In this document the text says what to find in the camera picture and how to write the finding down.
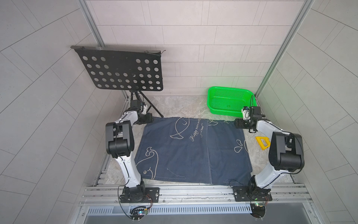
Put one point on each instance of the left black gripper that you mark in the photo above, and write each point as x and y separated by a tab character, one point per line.
148	119

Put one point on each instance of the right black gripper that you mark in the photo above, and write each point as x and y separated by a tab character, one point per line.
241	124

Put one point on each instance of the dark blue embroidered pillowcase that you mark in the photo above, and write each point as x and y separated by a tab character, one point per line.
193	150

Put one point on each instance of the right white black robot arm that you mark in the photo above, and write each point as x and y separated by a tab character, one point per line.
285	155

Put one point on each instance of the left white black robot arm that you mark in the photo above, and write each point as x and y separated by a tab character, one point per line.
120	144

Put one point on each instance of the yellow plastic triangle piece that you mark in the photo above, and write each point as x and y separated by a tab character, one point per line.
264	142

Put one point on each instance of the green plastic basket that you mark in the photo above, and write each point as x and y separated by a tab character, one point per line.
229	101

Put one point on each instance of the black perforated music stand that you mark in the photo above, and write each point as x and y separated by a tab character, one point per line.
135	71

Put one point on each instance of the left green circuit board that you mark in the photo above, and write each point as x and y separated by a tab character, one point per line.
138	213

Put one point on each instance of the green circuit board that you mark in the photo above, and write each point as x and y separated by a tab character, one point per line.
138	213
258	211

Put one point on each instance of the right green circuit board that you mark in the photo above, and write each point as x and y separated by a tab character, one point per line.
258	211

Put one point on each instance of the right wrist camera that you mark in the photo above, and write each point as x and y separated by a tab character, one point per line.
245	113

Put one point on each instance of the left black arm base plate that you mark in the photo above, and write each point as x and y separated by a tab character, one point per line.
139	195

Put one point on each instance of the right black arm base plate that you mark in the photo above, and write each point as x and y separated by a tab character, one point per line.
246	194

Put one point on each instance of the aluminium front rail frame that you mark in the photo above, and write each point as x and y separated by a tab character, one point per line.
193	199

